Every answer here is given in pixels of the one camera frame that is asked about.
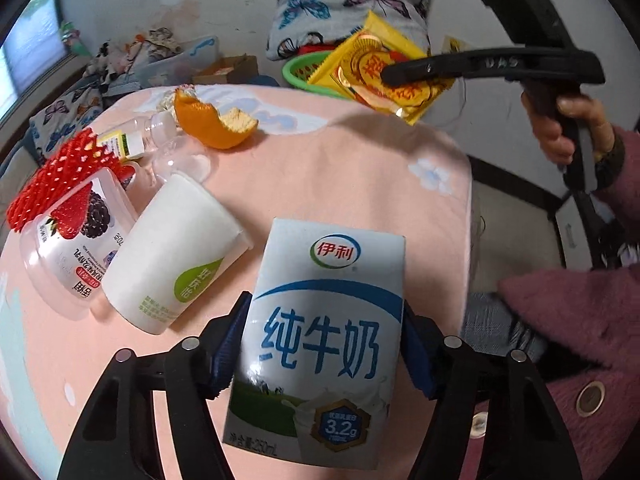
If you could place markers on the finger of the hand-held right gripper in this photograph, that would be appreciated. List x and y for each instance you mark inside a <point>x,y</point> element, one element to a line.
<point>425,67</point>

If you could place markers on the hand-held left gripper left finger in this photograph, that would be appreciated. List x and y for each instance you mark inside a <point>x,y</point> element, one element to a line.
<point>229,347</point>

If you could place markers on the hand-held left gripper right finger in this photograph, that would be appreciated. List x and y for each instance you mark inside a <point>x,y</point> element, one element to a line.
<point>415,355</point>

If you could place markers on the yellow snack packet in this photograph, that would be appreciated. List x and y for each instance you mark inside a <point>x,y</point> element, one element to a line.
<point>360,65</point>

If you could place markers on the white blue milk carton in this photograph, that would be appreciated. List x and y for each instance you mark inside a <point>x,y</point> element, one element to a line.
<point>320,340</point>

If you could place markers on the white paper cup green label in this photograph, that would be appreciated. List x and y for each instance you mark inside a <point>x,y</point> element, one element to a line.
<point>175,240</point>

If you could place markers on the green plastic basket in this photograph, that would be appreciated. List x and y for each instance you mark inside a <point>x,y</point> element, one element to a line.
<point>297,70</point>

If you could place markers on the person's right forearm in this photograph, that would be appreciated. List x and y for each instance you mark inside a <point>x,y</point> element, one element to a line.
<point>622,170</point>

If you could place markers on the person's right hand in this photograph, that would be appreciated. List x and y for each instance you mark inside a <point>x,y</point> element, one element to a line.
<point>550,135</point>

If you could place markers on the large grey butterfly pillow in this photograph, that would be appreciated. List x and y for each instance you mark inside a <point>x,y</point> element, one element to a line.
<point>350,0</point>

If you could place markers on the pink blanket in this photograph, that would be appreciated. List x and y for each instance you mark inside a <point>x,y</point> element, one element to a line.
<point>340,175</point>

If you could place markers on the person's pink coat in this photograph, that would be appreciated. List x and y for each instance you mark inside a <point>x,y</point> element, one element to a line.
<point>590,330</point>

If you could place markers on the clear yogurt cup berry label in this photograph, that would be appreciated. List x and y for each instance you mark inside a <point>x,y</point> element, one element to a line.
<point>70,245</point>

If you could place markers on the brown cardboard box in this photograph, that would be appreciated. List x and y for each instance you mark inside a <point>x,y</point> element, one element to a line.
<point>230,67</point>

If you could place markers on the orange peel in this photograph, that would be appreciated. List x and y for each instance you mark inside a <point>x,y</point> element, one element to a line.
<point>210,127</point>

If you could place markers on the small clear plastic bottle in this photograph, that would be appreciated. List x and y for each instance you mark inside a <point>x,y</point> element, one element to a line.
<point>140,132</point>

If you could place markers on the red foam fruit net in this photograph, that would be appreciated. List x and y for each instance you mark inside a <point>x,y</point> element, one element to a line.
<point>60,170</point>

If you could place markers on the clear plastic storage box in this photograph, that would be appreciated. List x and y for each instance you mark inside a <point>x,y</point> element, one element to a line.
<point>175,62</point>

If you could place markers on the pile of patterned cloth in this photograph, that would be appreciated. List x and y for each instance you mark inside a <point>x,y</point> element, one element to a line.
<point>145,42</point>

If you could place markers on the small grey butterfly pillow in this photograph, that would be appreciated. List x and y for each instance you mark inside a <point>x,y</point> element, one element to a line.
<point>65,115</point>

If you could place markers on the colourful pinwheel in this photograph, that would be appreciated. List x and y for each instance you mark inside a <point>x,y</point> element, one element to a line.
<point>75,40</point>

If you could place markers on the window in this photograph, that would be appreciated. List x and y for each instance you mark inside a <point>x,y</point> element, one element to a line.
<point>30,45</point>

